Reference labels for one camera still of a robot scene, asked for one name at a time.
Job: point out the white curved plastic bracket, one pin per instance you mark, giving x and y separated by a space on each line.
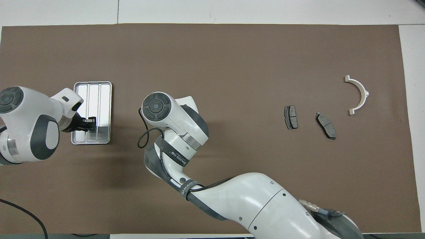
363 93

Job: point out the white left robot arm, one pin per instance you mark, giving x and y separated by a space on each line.
30 132

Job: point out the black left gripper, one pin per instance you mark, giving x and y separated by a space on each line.
74 124

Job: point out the dark grey tapered brake pad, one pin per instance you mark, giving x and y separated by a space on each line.
326 125

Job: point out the dark grey rectangular brake pad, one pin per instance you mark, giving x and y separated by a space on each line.
291 117

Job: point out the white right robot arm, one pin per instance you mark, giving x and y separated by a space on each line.
259 199

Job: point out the silver metal tray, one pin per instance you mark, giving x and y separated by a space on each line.
99 99

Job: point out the brown table mat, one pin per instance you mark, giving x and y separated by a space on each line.
232 49

